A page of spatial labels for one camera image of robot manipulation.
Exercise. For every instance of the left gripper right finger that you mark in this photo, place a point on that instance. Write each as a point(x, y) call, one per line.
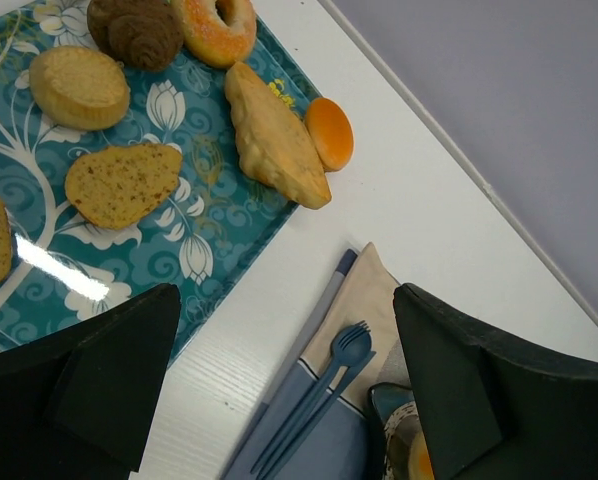
point(491, 404)

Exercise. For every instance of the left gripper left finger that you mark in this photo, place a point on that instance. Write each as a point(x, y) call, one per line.
point(79, 403)

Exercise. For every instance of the twisted orange glazed bread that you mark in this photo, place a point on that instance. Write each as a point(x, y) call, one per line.
point(419, 463)

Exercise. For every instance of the oval bread slice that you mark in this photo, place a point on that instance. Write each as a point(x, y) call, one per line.
point(119, 185)

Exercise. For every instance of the blue plastic chopstick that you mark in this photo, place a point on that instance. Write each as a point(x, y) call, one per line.
point(275, 466)

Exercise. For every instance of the blue plastic spork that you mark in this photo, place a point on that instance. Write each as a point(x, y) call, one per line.
point(348, 348)

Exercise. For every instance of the teal floral tray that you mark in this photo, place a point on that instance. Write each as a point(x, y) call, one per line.
point(202, 238)

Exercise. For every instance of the round yellow cake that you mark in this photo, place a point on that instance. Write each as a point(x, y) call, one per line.
point(79, 88)

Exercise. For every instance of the small round orange bun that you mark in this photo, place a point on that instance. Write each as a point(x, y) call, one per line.
point(331, 133)

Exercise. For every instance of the tan turnover pastry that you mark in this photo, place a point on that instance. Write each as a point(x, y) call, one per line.
point(273, 144)

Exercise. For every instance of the chocolate croissant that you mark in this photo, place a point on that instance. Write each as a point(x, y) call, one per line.
point(142, 34)

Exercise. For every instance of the sugared ring donut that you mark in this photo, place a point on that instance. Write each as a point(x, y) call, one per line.
point(218, 33)

